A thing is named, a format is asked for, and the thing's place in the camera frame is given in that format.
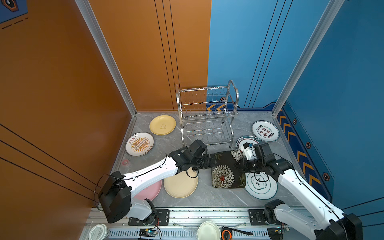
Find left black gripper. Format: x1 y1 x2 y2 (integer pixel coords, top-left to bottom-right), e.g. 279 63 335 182
190 152 220 171

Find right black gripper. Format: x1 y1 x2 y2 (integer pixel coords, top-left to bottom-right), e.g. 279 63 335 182
231 157 265 173

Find black square floral plate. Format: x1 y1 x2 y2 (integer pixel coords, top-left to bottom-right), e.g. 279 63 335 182
211 150 246 189

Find white plate green cloud outline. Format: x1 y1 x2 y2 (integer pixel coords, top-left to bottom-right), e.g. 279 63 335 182
245 172 278 200

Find cream round plate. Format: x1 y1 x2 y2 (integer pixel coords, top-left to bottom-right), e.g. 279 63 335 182
164 168 199 199

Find chrome two-tier dish rack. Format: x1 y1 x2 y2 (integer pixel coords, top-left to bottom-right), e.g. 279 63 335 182
176 80 239 149

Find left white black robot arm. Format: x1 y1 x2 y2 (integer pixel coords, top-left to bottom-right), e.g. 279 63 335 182
98 140 217 225

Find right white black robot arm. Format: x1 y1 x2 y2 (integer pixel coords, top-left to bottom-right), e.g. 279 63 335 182
239 143 363 240

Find white plate green red rim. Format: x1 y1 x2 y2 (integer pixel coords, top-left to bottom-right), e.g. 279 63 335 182
235 135 263 150

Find white plate red characters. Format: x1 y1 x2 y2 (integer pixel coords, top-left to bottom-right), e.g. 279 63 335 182
252 121 280 142

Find yellow round plate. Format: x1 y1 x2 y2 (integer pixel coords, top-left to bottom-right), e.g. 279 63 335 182
149 115 176 136

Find orange black tape measure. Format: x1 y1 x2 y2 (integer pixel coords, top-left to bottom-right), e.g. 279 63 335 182
221 227 253 240

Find pink round plate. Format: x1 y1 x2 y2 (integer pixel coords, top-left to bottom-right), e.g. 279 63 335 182
134 181 162 201

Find white plate orange sunburst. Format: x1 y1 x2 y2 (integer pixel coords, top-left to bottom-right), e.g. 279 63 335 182
125 132 155 157

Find green circuit board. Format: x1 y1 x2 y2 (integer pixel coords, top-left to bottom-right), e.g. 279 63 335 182
138 229 160 240

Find white round lid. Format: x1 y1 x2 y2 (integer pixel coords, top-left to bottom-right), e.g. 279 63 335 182
88 224 110 240

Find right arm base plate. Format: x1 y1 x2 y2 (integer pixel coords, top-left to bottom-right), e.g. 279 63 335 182
248 209 283 226

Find aluminium mounting rail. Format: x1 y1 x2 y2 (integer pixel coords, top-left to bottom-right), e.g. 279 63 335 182
86 206 334 229

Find white bowl on rail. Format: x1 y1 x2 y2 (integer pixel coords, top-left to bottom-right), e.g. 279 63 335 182
197 221 221 240

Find small board with wires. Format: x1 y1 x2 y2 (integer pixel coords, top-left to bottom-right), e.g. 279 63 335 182
267 224 290 240

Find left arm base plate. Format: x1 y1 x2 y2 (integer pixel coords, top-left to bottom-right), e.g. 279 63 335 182
128 209 170 226

